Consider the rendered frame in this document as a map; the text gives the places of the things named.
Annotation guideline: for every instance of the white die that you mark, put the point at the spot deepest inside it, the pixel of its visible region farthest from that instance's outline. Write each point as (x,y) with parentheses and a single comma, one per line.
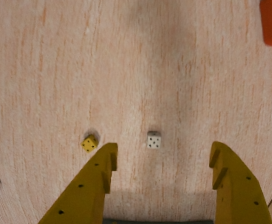
(153,139)

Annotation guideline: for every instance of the yellow die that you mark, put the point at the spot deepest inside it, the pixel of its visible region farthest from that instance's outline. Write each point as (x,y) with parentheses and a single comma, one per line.
(89,143)

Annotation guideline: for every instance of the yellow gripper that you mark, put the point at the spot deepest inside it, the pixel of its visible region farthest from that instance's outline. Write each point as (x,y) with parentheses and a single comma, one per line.
(240,199)

